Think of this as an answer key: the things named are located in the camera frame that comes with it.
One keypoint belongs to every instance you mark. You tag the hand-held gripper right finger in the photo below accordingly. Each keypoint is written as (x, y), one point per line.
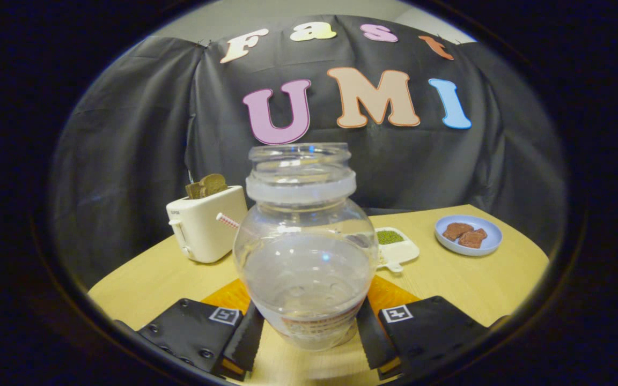
(376, 343)

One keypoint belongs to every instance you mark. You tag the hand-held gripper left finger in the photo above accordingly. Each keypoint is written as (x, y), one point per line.
(244, 343)

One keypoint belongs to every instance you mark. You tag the clear plastic juice bottle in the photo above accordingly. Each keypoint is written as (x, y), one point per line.
(303, 268)

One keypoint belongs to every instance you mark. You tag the wooden table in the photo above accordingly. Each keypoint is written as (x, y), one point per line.
(448, 284)

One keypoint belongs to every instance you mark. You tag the white divided grain dish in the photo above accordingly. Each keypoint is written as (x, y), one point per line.
(403, 252)

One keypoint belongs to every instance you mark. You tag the white toaster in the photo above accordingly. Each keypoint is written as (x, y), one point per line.
(204, 230)

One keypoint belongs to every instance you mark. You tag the brown meat piece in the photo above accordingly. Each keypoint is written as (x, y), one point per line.
(472, 239)
(455, 230)

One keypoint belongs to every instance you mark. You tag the light blue plate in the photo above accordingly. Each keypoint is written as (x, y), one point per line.
(491, 238)

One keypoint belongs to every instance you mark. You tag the brown toast slice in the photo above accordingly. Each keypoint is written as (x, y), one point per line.
(210, 186)

